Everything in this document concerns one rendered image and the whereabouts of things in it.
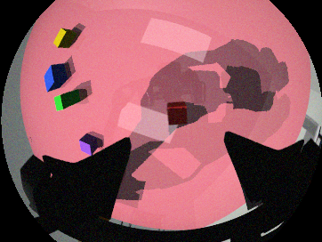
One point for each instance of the yellow block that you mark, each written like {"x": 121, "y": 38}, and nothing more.
{"x": 64, "y": 38}

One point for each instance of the green block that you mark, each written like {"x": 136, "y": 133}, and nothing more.
{"x": 75, "y": 97}
{"x": 63, "y": 101}

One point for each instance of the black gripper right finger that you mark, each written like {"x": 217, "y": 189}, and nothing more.
{"x": 257, "y": 166}

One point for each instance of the blue cube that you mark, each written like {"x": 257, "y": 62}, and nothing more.
{"x": 55, "y": 77}

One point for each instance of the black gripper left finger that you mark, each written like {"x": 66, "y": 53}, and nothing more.
{"x": 96, "y": 178}

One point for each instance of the purple block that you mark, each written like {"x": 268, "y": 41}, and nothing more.
{"x": 88, "y": 144}

